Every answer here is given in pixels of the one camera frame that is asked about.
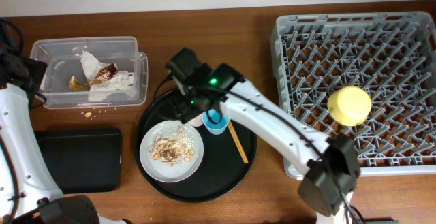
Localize blue cup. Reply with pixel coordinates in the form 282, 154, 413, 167
202, 110, 230, 135

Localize pink cup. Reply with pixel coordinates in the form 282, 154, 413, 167
188, 114, 203, 127

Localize yellow bowl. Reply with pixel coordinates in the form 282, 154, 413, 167
327, 86, 372, 127

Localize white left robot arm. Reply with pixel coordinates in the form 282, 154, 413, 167
1, 18, 111, 223

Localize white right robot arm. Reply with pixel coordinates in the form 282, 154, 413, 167
166, 48, 364, 223

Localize wooden chopstick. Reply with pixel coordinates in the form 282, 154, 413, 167
227, 121, 247, 165
229, 121, 249, 164

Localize gold snack wrapper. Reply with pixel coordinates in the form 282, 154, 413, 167
69, 63, 118, 90

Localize food scraps on plate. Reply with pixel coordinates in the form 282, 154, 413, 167
148, 125, 195, 167

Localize grey plate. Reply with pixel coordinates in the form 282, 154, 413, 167
139, 121, 204, 183

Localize clear plastic waste bin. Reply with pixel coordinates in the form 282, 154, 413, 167
30, 36, 149, 109

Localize grey dishwasher rack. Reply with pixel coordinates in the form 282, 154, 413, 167
270, 12, 435, 176

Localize black rectangular tray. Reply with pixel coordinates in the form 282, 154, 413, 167
35, 127, 123, 194

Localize round black serving tray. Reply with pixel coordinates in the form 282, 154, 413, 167
134, 89, 257, 203

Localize white tissue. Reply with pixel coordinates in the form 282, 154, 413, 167
80, 51, 134, 102

